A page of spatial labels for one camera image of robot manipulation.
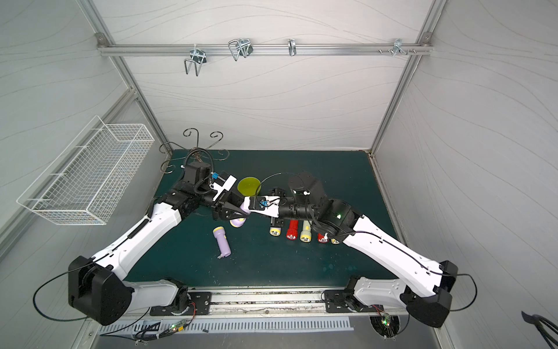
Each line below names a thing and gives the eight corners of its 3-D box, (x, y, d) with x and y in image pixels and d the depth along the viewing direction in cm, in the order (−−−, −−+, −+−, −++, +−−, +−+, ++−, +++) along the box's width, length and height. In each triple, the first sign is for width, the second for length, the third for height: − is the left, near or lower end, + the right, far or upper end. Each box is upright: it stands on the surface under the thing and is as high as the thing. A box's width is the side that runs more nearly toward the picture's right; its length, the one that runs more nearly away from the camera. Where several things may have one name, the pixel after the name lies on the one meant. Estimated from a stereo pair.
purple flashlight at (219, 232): (219, 260, 84) (217, 257, 82) (214, 231, 92) (212, 228, 90) (231, 255, 85) (230, 253, 83) (225, 227, 93) (224, 224, 91)
